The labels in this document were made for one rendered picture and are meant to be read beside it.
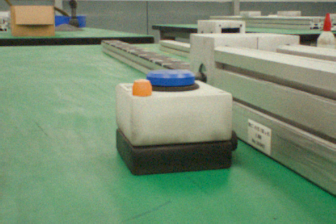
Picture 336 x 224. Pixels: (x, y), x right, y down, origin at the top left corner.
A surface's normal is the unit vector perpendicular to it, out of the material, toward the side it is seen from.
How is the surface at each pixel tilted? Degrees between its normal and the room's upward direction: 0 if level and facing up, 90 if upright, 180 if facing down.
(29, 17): 68
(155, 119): 90
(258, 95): 90
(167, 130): 90
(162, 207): 0
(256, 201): 0
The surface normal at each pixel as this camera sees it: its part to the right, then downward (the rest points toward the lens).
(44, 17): 0.30, -0.22
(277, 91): -0.97, 0.04
